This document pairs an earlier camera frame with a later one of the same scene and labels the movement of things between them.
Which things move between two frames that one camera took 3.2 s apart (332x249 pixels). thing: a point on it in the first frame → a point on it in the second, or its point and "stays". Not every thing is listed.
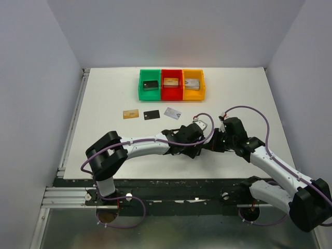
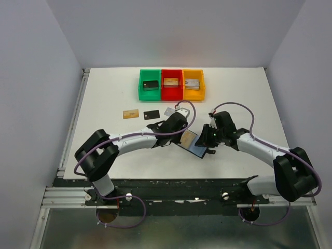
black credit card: [151, 114] stays
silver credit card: [173, 113] stays
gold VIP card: [131, 113] stays
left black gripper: [192, 151] → [177, 139]
